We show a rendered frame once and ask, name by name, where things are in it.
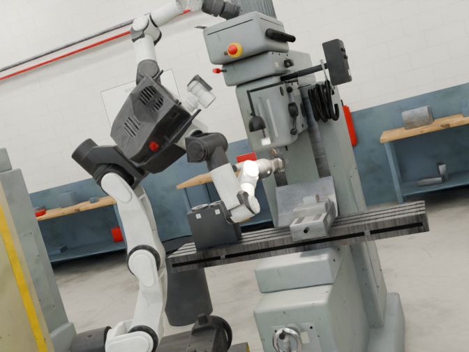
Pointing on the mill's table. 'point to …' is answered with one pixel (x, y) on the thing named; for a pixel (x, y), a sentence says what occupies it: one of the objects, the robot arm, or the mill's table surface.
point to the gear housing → (255, 68)
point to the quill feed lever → (293, 116)
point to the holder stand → (211, 226)
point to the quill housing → (278, 117)
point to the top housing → (243, 37)
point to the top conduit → (280, 35)
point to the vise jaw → (310, 209)
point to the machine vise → (319, 225)
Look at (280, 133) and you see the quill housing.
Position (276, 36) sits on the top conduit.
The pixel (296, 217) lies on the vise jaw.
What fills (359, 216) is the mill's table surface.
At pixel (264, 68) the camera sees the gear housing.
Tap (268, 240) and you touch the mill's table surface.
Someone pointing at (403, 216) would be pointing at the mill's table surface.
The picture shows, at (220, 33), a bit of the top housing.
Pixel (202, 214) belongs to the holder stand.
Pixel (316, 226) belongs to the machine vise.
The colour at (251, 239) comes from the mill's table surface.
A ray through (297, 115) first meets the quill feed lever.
